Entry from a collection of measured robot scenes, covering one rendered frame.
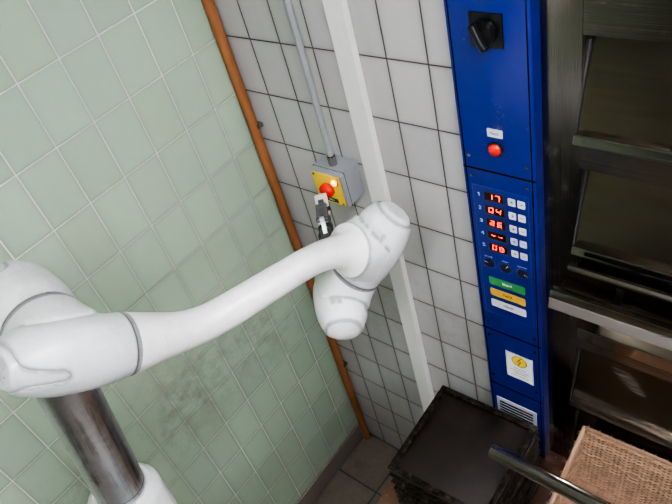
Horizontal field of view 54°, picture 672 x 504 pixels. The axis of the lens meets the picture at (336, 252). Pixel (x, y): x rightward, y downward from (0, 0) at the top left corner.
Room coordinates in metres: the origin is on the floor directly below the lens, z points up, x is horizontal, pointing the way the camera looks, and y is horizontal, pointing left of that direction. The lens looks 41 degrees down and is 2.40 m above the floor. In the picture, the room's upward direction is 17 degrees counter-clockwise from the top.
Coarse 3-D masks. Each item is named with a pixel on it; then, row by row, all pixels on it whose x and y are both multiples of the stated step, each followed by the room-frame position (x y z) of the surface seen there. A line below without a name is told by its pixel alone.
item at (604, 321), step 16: (608, 272) 0.85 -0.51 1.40; (624, 272) 0.84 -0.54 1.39; (576, 288) 0.82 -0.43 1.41; (592, 288) 0.81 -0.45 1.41; (608, 288) 0.80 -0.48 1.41; (656, 288) 0.78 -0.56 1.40; (560, 304) 0.79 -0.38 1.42; (624, 304) 0.75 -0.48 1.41; (640, 304) 0.74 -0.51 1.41; (656, 304) 0.74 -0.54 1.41; (592, 320) 0.74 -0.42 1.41; (608, 320) 0.72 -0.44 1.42; (640, 336) 0.68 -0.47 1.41; (656, 336) 0.66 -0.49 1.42
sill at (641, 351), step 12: (588, 324) 0.91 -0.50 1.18; (576, 336) 0.91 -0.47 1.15; (588, 336) 0.89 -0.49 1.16; (600, 336) 0.87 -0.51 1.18; (612, 336) 0.86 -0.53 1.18; (624, 336) 0.85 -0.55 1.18; (612, 348) 0.84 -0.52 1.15; (624, 348) 0.82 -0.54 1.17; (636, 348) 0.81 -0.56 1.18; (648, 348) 0.80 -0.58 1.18; (660, 348) 0.79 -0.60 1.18; (636, 360) 0.80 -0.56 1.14; (648, 360) 0.78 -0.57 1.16; (660, 360) 0.77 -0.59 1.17
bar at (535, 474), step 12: (492, 456) 0.68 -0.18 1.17; (504, 456) 0.66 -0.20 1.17; (516, 456) 0.66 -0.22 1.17; (516, 468) 0.64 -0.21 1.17; (528, 468) 0.63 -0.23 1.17; (540, 468) 0.62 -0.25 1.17; (540, 480) 0.60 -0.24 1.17; (552, 480) 0.59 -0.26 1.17; (564, 480) 0.58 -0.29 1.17; (564, 492) 0.56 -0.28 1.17; (576, 492) 0.55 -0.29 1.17; (588, 492) 0.55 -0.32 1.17
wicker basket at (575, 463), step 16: (592, 432) 0.83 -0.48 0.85; (576, 448) 0.81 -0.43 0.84; (592, 448) 0.82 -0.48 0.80; (608, 448) 0.79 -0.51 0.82; (624, 448) 0.77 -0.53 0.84; (576, 464) 0.81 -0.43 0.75; (592, 464) 0.80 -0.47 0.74; (624, 464) 0.76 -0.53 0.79; (640, 464) 0.73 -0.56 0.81; (656, 464) 0.71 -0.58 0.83; (576, 480) 0.81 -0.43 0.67; (592, 480) 0.79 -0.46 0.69; (608, 480) 0.77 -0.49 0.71; (640, 480) 0.72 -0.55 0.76; (656, 480) 0.70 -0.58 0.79; (560, 496) 0.75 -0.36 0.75; (608, 496) 0.75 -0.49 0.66; (624, 496) 0.73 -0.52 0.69; (640, 496) 0.71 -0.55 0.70; (656, 496) 0.68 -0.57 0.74
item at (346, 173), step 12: (324, 156) 1.39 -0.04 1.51; (336, 156) 1.37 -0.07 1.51; (312, 168) 1.36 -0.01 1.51; (324, 168) 1.34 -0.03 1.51; (336, 168) 1.32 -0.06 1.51; (348, 168) 1.31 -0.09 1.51; (324, 180) 1.33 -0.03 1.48; (336, 180) 1.29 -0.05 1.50; (348, 180) 1.30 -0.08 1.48; (360, 180) 1.33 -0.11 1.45; (336, 192) 1.30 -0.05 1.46; (348, 192) 1.29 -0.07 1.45; (360, 192) 1.32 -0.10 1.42; (348, 204) 1.29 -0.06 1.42
